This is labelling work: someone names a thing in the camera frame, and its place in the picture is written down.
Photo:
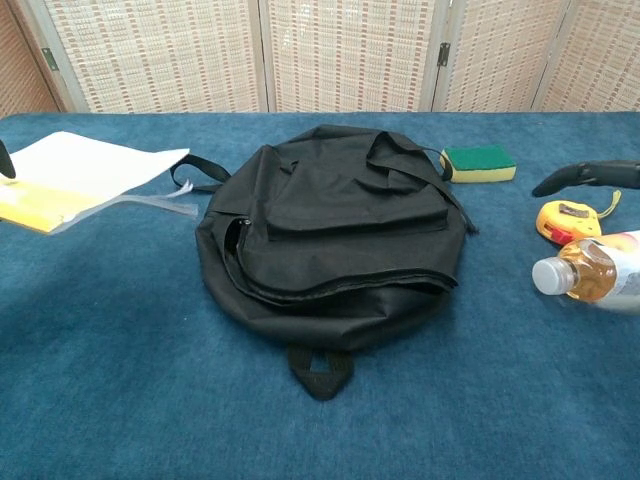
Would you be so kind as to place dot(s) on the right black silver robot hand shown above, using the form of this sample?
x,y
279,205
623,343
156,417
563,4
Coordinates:
x,y
610,174

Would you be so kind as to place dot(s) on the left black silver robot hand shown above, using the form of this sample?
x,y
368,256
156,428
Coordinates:
x,y
7,162

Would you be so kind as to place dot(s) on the yellow white notebook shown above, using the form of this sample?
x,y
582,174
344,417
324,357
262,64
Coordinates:
x,y
75,165

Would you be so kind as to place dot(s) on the black backpack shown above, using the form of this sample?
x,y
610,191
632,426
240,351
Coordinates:
x,y
350,200

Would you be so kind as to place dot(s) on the yellow tape measure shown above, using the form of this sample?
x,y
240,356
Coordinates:
x,y
565,220

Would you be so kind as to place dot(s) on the plastic tea bottle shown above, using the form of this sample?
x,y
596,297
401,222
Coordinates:
x,y
590,270

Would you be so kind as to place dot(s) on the brown woven screen panel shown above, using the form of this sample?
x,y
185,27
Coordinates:
x,y
20,65

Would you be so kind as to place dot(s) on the dark metal screen hinge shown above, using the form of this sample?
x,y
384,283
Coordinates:
x,y
47,56
443,54

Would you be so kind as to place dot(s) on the beige woven screen panel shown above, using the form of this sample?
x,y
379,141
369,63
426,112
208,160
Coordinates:
x,y
495,55
160,55
350,55
600,55

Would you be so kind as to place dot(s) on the green and yellow sponge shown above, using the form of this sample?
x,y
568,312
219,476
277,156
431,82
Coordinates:
x,y
480,162

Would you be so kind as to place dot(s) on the blue table cover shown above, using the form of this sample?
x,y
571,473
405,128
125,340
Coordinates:
x,y
125,350

